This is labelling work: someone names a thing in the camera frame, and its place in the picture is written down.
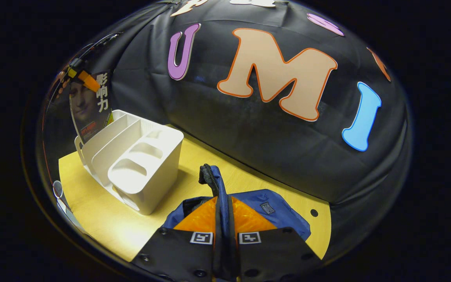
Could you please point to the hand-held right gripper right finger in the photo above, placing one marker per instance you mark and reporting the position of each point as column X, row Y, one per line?
column 272, row 254

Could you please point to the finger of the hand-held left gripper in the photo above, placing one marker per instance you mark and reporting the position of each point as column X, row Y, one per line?
column 88, row 80

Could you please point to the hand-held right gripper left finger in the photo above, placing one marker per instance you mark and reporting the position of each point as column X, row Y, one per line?
column 182, row 254

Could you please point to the black cover book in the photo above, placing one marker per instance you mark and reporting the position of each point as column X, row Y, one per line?
column 90, row 109

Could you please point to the blue schoolbag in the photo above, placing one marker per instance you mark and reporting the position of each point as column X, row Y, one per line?
column 284, row 215

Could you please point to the white plastic bookshelf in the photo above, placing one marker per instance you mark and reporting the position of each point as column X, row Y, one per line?
column 151, row 184

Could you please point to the black backdrop cloth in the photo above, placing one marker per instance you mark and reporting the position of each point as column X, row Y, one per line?
column 249, row 137

